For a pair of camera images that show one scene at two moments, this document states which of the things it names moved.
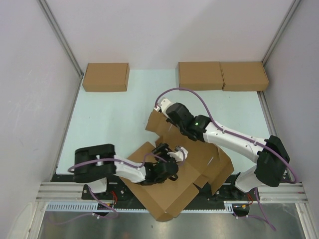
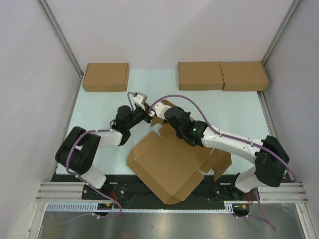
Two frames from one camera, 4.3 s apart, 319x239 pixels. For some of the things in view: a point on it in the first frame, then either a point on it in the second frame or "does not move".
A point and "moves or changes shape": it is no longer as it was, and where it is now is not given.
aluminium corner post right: (294, 6) does not move
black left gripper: (163, 148) → (147, 117)
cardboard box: (106, 77) does not move
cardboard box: (244, 76) does not move
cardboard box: (201, 75) does not move
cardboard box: (204, 163) moves or changes shape
